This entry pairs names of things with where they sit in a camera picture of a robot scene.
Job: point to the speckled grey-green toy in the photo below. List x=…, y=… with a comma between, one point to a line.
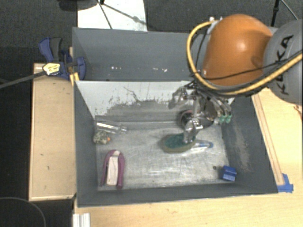
x=101, y=137

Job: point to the pale wood board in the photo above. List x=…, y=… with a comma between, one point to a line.
x=52, y=136

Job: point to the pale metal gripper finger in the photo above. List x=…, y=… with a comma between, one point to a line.
x=186, y=133
x=195, y=124

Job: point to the black round cup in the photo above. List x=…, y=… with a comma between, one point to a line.
x=184, y=118

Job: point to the grey metal bin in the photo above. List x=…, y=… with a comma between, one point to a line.
x=151, y=164

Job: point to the dark green oval sponge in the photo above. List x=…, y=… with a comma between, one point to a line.
x=174, y=143

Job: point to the clear glass bottle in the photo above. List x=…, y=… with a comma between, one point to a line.
x=109, y=127

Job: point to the purple and white stapler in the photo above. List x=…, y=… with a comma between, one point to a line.
x=113, y=169

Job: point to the blue and white pen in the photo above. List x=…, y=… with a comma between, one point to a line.
x=203, y=145

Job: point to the blue block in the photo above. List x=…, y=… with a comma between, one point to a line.
x=228, y=173

